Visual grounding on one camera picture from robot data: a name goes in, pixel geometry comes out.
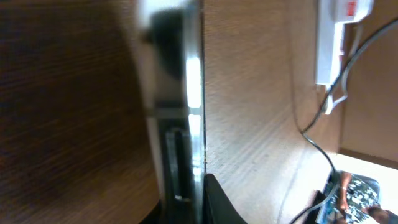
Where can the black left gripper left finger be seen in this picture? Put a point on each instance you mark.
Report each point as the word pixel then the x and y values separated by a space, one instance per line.
pixel 153 217

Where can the person in patterned clothing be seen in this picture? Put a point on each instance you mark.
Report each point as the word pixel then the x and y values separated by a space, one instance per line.
pixel 356 202

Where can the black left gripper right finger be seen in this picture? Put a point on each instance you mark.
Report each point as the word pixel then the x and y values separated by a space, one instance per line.
pixel 217 208

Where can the white power strip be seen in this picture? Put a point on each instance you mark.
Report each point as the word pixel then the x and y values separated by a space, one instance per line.
pixel 332 17

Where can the black Galaxy smartphone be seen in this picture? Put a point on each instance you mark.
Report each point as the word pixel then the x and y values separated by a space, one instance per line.
pixel 171 75

